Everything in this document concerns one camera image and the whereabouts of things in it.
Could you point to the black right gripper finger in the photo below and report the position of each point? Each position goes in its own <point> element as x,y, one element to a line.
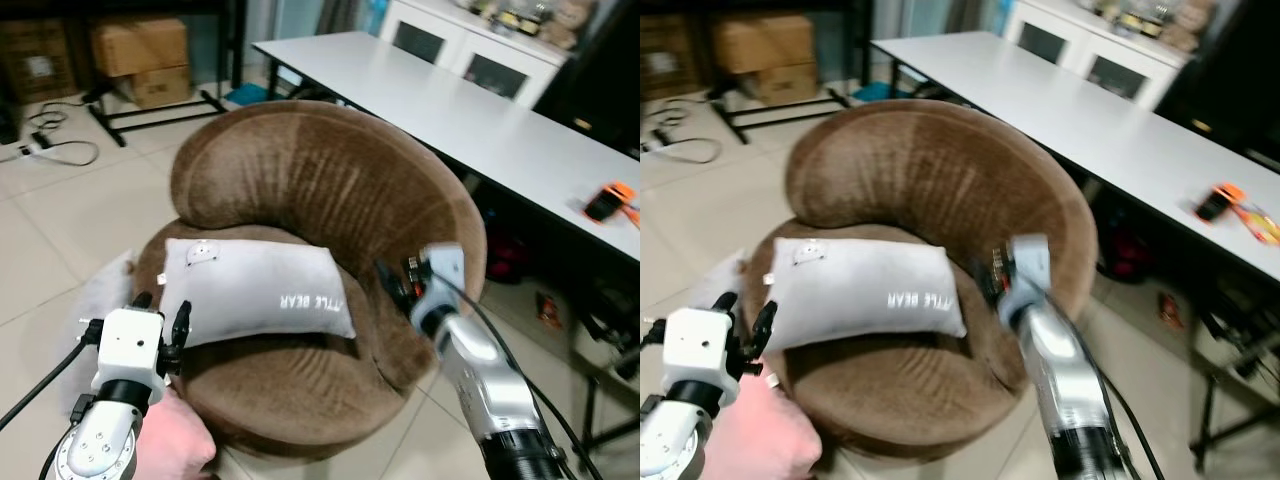
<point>388,282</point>
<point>980,275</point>

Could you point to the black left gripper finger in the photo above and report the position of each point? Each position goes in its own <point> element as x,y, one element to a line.
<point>762,325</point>
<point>182,322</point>
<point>142,301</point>
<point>724,302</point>

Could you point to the white fluffy pillow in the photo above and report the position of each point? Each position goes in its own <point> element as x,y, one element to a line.
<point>728,280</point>

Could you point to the grey pillow with bear print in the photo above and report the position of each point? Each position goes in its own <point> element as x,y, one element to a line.
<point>250,290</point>
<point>860,295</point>

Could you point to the brown round velvet sofa chair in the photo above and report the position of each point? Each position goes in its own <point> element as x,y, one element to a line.
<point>920,180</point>
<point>300,180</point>

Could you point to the small orange floor item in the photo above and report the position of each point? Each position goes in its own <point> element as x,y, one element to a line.
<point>1171,311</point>
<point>549,310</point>

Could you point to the person's bare hand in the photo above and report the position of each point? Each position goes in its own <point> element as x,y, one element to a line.
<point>175,445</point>
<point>760,440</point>

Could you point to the red object under table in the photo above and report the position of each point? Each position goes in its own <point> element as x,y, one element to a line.
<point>1122,255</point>
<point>508,258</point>

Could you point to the black metal stand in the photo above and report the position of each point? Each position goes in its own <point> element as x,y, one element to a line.
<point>605,340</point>
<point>1235,350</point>

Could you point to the orange and black handheld device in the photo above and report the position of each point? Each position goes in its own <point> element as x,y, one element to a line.
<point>606,204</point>
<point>1218,203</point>

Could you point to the white power strip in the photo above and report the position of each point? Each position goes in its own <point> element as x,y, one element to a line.
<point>38,141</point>
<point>655,144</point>

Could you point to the black metal rack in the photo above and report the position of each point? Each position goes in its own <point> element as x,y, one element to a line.
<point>150,115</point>
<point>775,112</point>

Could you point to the long white table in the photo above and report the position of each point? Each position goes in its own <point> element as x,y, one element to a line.
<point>1080,100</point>
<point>450,100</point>

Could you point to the small brown cardboard box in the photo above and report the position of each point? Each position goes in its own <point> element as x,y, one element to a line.
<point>162,87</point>
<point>785,85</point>

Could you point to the white cabinet with glass doors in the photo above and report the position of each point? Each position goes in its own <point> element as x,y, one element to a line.
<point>450,50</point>
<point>1080,50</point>

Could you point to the dark brown box with label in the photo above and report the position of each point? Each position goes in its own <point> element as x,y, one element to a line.
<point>38,60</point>
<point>665,58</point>

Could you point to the large black monitor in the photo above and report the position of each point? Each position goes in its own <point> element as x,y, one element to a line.
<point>1230,80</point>
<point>600,80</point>

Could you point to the large brown cardboard box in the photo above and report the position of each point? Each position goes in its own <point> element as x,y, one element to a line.
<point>765,42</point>
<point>140,45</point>

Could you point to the yellow and black toy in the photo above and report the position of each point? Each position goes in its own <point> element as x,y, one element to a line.
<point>520,20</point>
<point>1140,20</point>

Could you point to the beige plush toy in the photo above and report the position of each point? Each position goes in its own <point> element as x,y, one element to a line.
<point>568,22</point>
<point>1190,22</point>

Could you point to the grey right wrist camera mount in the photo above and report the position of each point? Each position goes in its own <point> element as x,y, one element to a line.
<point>1025,275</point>
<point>440,285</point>

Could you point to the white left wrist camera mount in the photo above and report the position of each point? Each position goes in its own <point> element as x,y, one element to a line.
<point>698,345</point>
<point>130,345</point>

